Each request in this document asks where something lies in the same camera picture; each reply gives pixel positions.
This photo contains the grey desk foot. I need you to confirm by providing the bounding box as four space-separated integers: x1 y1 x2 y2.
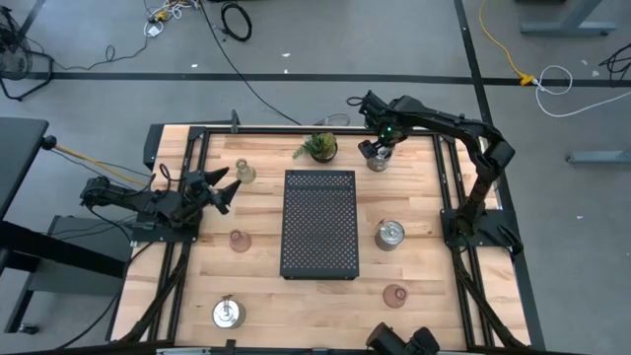
520 0 618 37
565 149 631 165

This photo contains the black perforated metal shelf riser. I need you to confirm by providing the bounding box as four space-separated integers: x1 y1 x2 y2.
279 169 361 281

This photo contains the green tinted glass candle holder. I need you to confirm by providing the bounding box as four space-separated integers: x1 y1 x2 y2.
235 158 258 186

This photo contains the succulent plant in black pot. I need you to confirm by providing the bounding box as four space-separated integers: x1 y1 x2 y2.
292 131 340 165

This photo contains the black floor fan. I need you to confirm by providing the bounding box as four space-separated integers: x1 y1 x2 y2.
0 5 55 103

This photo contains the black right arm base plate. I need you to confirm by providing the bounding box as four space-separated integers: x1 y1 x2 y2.
439 207 520 249

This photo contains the black aluminium table frame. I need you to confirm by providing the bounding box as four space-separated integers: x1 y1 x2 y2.
142 122 532 355

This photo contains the black cable sleeve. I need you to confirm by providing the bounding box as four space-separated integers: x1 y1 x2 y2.
449 246 526 350
119 241 189 344

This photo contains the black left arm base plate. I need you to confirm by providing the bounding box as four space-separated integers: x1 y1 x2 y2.
128 211 199 244

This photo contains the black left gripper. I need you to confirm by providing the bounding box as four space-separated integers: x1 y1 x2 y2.
177 167 243 221

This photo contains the thin black floor cable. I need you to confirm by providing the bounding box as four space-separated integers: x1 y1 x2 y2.
52 34 152 73

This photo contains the black cable bundle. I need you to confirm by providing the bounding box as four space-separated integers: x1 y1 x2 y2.
597 42 631 83

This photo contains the coiled black cable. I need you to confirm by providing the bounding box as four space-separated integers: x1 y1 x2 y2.
219 1 253 43

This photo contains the yellow sleeved cable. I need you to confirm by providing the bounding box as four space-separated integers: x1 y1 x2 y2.
52 142 150 187

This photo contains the black desk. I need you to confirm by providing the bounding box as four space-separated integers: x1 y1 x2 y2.
0 116 130 336

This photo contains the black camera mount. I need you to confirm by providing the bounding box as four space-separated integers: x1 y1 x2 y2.
365 321 441 355

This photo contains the yellow and white cable bundle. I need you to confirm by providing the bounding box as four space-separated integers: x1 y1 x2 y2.
145 0 201 24

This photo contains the long black floor cable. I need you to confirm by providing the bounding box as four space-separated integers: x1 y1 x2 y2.
198 0 303 126

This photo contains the silver metal candle holder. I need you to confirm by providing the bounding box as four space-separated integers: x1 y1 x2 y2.
366 145 394 174
373 219 406 252
211 294 247 330

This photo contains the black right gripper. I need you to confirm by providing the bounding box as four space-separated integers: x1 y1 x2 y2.
358 91 403 160

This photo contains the yellow extension cable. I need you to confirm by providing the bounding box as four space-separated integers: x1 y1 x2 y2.
477 0 537 88

